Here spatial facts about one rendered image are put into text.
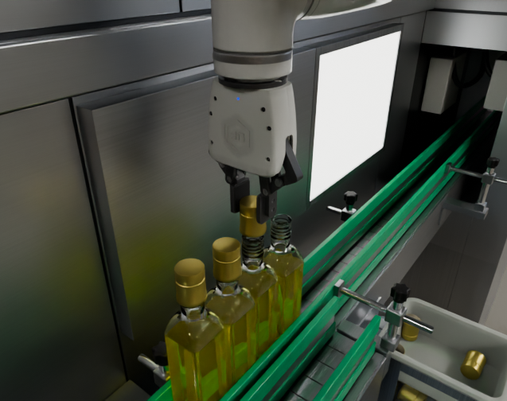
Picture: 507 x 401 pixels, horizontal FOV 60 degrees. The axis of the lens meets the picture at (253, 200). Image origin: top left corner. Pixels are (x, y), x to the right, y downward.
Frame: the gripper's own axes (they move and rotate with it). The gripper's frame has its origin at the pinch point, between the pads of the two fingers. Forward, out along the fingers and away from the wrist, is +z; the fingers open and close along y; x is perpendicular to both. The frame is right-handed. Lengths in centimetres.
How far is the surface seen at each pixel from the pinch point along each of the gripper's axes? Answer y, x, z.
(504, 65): 6, 112, 1
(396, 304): 15.0, 17.6, 21.3
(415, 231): 5, 58, 32
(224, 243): 0.3, -5.9, 3.3
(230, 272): 1.9, -6.8, 6.2
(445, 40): -9, 102, -6
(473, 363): 27, 32, 39
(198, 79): -12.4, 4.0, -12.6
